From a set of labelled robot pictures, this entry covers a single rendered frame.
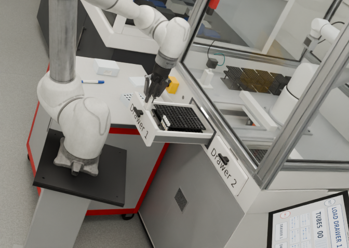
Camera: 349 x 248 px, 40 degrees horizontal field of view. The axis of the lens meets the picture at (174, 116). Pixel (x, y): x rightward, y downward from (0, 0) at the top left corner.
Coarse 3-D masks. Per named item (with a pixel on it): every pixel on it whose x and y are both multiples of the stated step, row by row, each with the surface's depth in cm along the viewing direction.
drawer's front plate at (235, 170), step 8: (216, 136) 227; (216, 144) 226; (224, 144) 223; (208, 152) 231; (216, 152) 226; (224, 152) 221; (216, 160) 226; (232, 160) 215; (224, 168) 220; (232, 168) 215; (240, 168) 212; (224, 176) 219; (232, 176) 215; (240, 176) 210; (240, 184) 209
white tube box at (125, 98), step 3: (126, 93) 254; (129, 93) 256; (132, 93) 257; (120, 96) 253; (123, 96) 251; (126, 96) 252; (129, 96) 254; (141, 96) 259; (120, 99) 253; (123, 99) 252; (126, 99) 250; (129, 99) 251; (144, 99) 257; (123, 102) 252; (126, 102) 250; (129, 102) 248; (126, 105) 250
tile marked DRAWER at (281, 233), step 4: (276, 224) 178; (280, 224) 177; (284, 224) 176; (276, 228) 176; (280, 228) 175; (284, 228) 174; (276, 232) 174; (280, 232) 173; (284, 232) 172; (276, 236) 172; (280, 236) 171; (284, 236) 170; (276, 240) 170
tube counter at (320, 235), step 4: (316, 232) 164; (320, 232) 163; (324, 232) 162; (316, 236) 162; (320, 236) 161; (324, 236) 160; (316, 240) 160; (320, 240) 159; (324, 240) 159; (316, 244) 159; (320, 244) 158; (324, 244) 157
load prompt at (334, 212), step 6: (330, 210) 170; (336, 210) 169; (330, 216) 167; (336, 216) 166; (342, 216) 164; (330, 222) 165; (336, 222) 163; (342, 222) 162; (330, 228) 162; (336, 228) 161; (342, 228) 159; (330, 234) 160; (336, 234) 158; (342, 234) 157; (336, 240) 156; (342, 240) 155; (336, 246) 154; (342, 246) 152
